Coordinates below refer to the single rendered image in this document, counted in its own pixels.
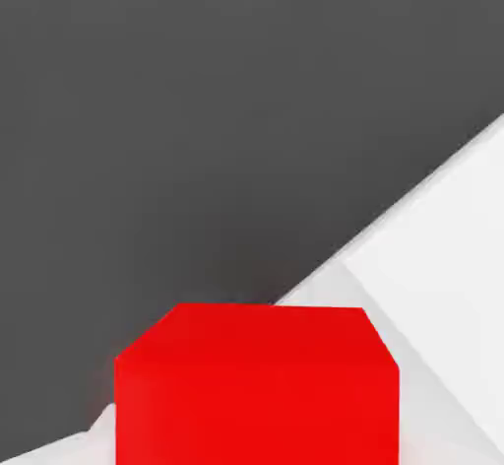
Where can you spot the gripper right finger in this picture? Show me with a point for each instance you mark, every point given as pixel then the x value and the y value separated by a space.
pixel 421 453

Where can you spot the small red cube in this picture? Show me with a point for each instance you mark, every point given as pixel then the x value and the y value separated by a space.
pixel 256 386

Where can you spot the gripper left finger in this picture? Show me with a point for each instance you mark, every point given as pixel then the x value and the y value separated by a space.
pixel 78 449

